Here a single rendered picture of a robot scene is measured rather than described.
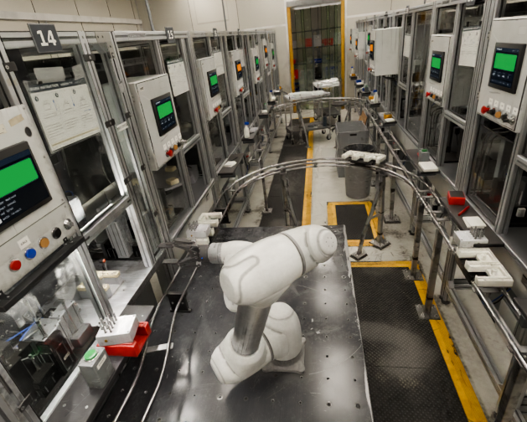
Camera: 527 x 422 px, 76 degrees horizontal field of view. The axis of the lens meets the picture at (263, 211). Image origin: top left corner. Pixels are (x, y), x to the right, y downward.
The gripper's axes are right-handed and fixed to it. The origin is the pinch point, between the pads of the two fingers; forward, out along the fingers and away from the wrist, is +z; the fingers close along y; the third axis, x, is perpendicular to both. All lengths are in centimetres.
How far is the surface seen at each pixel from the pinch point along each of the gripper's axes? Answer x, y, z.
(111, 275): -3.5, -15.4, 34.6
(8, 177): 39, 54, 18
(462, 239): -38, -20, -138
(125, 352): 37.5, -19.3, 6.3
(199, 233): -51, -20, 5
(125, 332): 35.8, -10.5, 4.4
